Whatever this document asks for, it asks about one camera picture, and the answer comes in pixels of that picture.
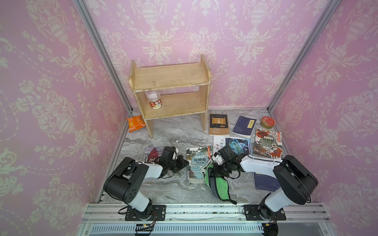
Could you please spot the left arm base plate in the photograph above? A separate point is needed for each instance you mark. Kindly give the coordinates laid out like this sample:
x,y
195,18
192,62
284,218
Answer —
x,y
153,212

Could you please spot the white plastic jar red label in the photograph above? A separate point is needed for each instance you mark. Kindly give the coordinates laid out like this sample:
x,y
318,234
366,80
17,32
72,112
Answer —
x,y
154,99

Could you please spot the black and tan book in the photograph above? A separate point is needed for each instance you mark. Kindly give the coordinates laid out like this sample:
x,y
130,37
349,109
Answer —
x,y
218,125

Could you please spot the green cloth with black trim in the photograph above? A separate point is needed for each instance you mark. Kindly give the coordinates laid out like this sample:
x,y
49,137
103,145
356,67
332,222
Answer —
x,y
218,185

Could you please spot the orange snack packet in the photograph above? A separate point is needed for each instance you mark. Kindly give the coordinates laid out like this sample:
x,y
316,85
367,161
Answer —
x,y
136,123

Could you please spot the grey-green illustrated Chinese book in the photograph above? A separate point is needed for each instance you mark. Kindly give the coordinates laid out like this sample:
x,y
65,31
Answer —
x,y
198,158

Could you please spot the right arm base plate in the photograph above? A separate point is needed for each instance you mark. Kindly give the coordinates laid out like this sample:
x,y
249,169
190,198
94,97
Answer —
x,y
258,213

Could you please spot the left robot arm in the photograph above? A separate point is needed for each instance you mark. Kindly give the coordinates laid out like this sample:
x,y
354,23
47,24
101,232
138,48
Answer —
x,y
124,183

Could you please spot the dark blue book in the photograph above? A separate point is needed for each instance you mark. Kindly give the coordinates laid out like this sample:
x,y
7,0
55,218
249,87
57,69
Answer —
x,y
266,183

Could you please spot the red round tin can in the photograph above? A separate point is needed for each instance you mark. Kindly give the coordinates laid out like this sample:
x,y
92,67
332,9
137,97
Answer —
x,y
267,122

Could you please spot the white book blue swirl cover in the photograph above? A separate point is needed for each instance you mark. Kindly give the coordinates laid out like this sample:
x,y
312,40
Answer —
x,y
238,145

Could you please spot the pink Hamlet book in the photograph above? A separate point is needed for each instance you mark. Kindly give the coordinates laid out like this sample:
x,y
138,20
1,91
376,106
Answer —
x,y
151,154

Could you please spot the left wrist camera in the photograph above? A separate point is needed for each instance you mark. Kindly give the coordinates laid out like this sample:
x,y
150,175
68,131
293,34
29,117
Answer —
x,y
175,153

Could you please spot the wooden two-tier shelf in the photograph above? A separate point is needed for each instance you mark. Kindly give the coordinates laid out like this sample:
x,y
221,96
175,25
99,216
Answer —
x,y
158,78

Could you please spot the dark purple book yellow label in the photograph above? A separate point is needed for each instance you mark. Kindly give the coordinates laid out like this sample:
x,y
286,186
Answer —
x,y
244,127

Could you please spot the red illustrated Chinese book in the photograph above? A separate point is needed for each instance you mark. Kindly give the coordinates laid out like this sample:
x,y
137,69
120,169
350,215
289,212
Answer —
x,y
268,144

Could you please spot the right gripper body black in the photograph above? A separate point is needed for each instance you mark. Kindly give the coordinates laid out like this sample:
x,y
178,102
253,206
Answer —
x,y
223,169

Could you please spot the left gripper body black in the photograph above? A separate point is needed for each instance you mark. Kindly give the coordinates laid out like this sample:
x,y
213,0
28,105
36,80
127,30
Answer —
x,y
176,165

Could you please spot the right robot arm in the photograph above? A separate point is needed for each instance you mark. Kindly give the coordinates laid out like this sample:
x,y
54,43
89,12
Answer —
x,y
296,182

